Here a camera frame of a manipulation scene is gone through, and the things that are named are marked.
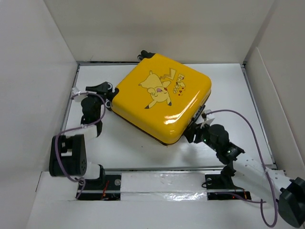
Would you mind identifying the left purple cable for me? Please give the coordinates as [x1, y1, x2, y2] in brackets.
[54, 92, 107, 198]

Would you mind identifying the yellow hard-shell suitcase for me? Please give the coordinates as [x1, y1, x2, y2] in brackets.
[108, 50, 212, 145]

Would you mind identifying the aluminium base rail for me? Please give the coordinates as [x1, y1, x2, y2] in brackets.
[75, 169, 259, 203]

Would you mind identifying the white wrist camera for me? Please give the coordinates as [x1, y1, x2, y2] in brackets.
[71, 87, 84, 103]
[200, 109, 215, 128]

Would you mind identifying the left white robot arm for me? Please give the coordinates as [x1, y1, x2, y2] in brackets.
[49, 82, 113, 187]

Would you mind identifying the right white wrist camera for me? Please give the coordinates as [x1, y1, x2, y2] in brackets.
[200, 109, 215, 128]

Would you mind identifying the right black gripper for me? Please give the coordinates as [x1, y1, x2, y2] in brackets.
[183, 119, 219, 152]

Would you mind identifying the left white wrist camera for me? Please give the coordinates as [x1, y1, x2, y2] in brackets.
[71, 87, 84, 103]

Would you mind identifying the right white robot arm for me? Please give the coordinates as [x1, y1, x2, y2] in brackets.
[184, 124, 305, 228]

